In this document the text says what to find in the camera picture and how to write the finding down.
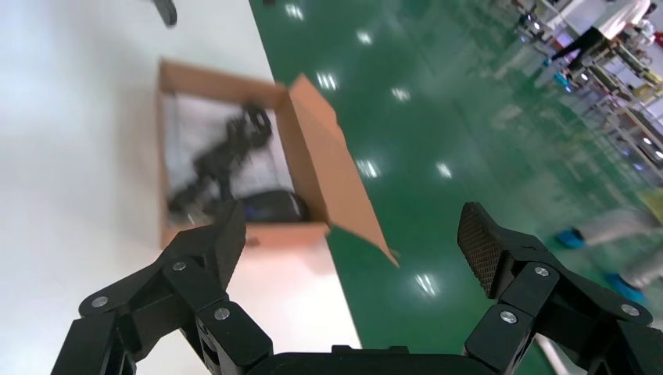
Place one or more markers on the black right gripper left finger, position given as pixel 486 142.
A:
pixel 155 310

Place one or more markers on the person in white shirt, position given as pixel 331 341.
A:
pixel 616 20

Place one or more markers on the white printed instruction sheet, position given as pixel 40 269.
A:
pixel 191 124

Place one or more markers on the brown cardboard box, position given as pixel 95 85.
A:
pixel 321 155

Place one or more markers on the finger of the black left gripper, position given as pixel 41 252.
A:
pixel 268 2
pixel 165 11

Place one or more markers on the grey metal shelving rack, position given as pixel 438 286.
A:
pixel 627 129

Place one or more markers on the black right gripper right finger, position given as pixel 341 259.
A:
pixel 559 321

